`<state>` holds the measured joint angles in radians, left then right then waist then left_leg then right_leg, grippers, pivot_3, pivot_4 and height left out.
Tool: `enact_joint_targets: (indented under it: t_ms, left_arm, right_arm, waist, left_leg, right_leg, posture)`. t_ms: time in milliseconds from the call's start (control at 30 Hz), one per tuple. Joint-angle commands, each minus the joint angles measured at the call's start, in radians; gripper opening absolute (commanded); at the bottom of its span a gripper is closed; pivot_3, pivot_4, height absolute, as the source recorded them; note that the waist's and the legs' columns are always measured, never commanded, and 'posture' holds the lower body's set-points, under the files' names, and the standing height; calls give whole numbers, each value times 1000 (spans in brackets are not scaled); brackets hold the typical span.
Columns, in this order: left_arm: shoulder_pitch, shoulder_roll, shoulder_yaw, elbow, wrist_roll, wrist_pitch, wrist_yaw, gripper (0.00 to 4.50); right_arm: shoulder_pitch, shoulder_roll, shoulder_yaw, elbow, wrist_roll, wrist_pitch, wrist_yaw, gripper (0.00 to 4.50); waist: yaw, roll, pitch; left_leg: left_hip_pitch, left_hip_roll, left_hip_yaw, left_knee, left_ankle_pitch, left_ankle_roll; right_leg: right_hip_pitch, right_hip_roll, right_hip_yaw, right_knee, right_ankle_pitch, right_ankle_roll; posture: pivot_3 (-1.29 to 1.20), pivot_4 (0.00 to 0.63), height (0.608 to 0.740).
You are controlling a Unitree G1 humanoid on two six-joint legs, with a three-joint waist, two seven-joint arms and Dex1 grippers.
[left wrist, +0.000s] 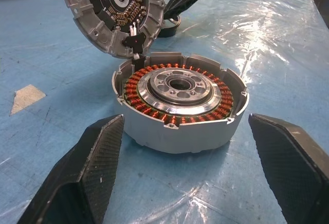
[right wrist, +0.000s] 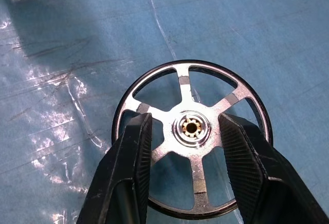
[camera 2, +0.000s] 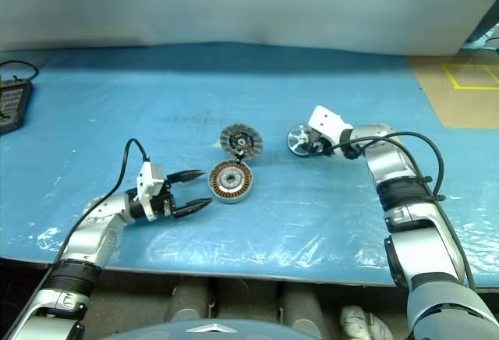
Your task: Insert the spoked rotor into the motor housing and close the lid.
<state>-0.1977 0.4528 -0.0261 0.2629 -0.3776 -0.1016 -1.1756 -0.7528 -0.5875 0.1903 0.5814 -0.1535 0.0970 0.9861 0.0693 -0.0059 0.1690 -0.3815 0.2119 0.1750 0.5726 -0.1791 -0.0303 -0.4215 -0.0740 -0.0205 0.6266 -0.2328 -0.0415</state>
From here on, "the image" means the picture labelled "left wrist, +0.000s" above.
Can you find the grey motor housing copper windings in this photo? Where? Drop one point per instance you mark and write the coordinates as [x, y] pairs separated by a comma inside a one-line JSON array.
[[180, 129]]

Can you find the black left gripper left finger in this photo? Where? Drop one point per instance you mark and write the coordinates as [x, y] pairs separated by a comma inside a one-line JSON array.
[[84, 172]]

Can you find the grey motor lid circuit board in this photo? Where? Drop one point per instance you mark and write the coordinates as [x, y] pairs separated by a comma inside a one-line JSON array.
[[84, 10]]

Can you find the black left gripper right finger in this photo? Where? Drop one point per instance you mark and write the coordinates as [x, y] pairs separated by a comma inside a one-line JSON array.
[[295, 172]]

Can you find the blue plastic table cover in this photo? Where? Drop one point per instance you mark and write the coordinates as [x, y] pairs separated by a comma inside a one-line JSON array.
[[257, 54]]

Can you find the beige triangular patch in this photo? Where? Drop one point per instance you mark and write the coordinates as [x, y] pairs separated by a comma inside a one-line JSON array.
[[27, 99]]

